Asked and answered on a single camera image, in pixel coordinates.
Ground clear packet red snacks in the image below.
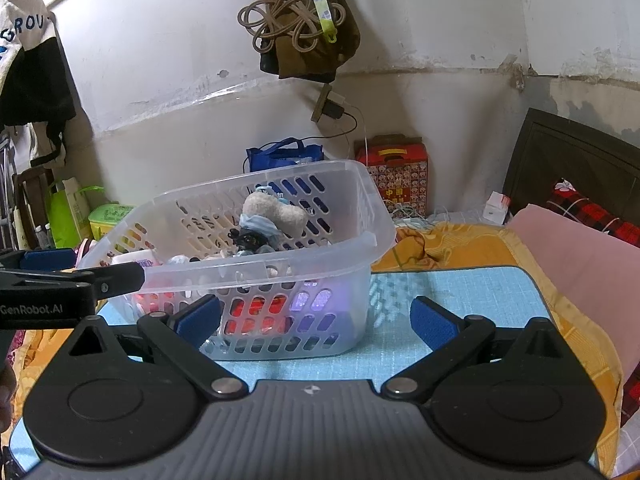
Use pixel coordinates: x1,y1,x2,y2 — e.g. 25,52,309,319
131,288,292,344

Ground purple small box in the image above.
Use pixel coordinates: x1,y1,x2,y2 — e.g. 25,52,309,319
284,285,363,358

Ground clear plastic laundry basket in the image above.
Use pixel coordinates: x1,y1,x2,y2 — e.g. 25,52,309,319
80,160,395,361

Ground white plush bunny blue outfit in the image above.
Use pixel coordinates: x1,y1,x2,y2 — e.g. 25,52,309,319
228,185,308,257

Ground red white box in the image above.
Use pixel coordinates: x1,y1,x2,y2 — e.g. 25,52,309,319
111,249,162,268

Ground person's left hand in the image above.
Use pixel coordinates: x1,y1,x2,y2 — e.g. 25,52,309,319
0,361,16,432

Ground light blue mat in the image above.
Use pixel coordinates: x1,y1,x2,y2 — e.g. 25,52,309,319
6,264,601,470

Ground bright green paper bag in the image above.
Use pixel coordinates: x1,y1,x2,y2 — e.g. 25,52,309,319
47,177,104,248

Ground green yellow storage box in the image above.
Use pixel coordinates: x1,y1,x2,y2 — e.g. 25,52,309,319
88,204,134,240

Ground orange patterned quilt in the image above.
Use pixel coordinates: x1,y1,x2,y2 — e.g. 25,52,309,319
372,222,624,477

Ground small white box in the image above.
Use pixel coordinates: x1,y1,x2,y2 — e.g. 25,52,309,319
483,191,511,226

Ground pink blanket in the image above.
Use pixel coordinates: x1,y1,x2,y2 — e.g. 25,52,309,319
508,205,639,375

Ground white hanging cloth blue letters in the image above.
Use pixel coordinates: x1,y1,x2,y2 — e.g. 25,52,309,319
1,0,76,167

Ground red plaid pillow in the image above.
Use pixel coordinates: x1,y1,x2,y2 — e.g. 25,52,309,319
544,179,640,247

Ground red patterned gift box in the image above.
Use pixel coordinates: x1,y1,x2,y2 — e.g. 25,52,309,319
354,133,430,217

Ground blue tote bag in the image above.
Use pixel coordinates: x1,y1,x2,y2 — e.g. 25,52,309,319
246,138,324,172

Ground dark wooden headboard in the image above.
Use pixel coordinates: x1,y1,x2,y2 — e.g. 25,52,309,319
502,108,640,224

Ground black wall charger with cable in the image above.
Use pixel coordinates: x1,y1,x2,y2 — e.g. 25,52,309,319
304,84,367,159

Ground brown hanging bag with rope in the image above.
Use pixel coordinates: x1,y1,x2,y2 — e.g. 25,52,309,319
238,0,360,84

